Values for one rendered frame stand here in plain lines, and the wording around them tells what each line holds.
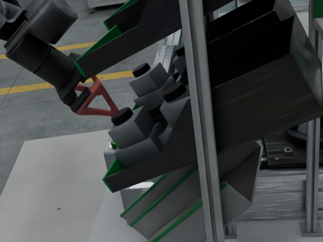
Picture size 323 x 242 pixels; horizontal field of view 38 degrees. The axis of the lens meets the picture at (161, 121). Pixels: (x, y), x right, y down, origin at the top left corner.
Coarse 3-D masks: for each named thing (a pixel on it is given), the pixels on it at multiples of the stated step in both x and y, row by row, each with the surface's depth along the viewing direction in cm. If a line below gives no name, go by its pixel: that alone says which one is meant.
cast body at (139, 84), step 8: (144, 64) 74; (160, 64) 74; (136, 72) 73; (144, 72) 73; (152, 72) 72; (160, 72) 74; (136, 80) 73; (144, 80) 72; (152, 80) 72; (160, 80) 73; (168, 80) 74; (136, 88) 74; (144, 88) 73; (152, 88) 73; (160, 88) 72; (144, 96) 74; (152, 96) 74; (160, 96) 73; (136, 104) 76; (144, 104) 75; (152, 104) 74
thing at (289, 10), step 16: (256, 0) 70; (272, 0) 69; (288, 0) 68; (224, 16) 72; (240, 16) 72; (256, 16) 71; (272, 16) 58; (288, 16) 64; (208, 32) 74; (224, 32) 74; (240, 32) 60; (256, 32) 59; (208, 48) 62; (160, 112) 69
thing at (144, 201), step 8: (184, 168) 73; (192, 168) 72; (160, 176) 91; (168, 176) 74; (176, 176) 74; (152, 184) 77; (160, 184) 76; (168, 184) 75; (144, 192) 78; (152, 192) 77; (160, 192) 76; (136, 200) 79; (144, 200) 78; (152, 200) 78; (128, 208) 80; (136, 208) 80; (144, 208) 79; (120, 216) 82; (128, 216) 81; (136, 216) 81
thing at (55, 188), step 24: (24, 144) 143; (48, 144) 141; (72, 144) 139; (96, 144) 137; (24, 168) 131; (48, 168) 129; (72, 168) 127; (96, 168) 126; (24, 192) 120; (48, 192) 119; (72, 192) 118; (96, 192) 116; (0, 216) 113; (24, 216) 112; (48, 216) 110; (72, 216) 109; (96, 216) 108; (0, 240) 105; (24, 240) 104; (48, 240) 103; (72, 240) 102
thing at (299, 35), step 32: (288, 32) 56; (224, 64) 60; (256, 64) 59; (288, 64) 45; (320, 64) 56; (224, 96) 48; (256, 96) 47; (288, 96) 46; (320, 96) 49; (192, 128) 51; (224, 128) 50; (256, 128) 49; (288, 128) 48; (160, 160) 55; (192, 160) 54
